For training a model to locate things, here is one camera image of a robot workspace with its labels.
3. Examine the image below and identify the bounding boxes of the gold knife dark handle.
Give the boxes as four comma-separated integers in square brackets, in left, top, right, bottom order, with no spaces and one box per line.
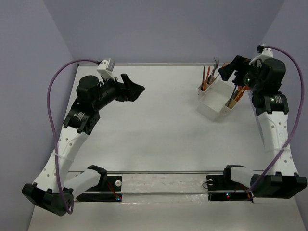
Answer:
[201,67,205,91]

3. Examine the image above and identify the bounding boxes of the white utensil caddy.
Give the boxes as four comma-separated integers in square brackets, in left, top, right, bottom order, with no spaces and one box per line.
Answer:
[196,79,238,121]

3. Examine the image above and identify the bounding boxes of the orange spoon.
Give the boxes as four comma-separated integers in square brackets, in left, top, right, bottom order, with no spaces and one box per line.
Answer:
[234,86,249,102]

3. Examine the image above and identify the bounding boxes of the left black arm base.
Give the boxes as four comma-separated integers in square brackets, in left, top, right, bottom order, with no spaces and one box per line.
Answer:
[76,175,122,203]

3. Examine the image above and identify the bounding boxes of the orange chopstick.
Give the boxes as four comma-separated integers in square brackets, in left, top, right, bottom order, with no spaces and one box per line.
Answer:
[228,93,241,109]

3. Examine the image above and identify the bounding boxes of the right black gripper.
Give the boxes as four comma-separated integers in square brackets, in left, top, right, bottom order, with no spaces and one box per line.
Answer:
[218,54,265,92]

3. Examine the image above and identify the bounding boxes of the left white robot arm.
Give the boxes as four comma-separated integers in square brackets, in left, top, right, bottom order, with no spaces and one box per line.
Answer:
[22,74,145,216]

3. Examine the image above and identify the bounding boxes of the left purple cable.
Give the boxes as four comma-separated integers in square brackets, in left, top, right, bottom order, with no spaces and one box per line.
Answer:
[46,59,99,215]

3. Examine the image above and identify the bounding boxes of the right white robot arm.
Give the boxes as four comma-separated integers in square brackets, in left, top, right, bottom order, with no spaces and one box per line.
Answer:
[218,55,308,199]

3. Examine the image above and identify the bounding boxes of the silver fork dark handle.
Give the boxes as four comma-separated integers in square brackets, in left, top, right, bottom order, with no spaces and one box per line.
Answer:
[207,57,219,85]

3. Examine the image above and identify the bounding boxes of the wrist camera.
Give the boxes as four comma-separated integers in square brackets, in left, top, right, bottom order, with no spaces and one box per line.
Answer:
[249,44,273,68]
[97,58,115,80]

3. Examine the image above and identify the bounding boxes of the metal table rail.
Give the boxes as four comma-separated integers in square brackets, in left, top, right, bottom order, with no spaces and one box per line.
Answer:
[77,63,214,67]

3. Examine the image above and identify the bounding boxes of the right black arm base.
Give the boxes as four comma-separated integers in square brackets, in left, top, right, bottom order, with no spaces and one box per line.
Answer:
[202,175,254,202]

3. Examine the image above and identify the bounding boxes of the dark blue chopstick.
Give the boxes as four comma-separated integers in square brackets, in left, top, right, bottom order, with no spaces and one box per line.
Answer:
[226,85,237,108]

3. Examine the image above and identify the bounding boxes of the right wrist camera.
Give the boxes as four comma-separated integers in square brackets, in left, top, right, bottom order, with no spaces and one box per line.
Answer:
[249,44,273,68]

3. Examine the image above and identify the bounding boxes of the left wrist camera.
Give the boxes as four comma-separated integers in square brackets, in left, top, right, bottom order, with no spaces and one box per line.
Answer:
[97,58,115,80]

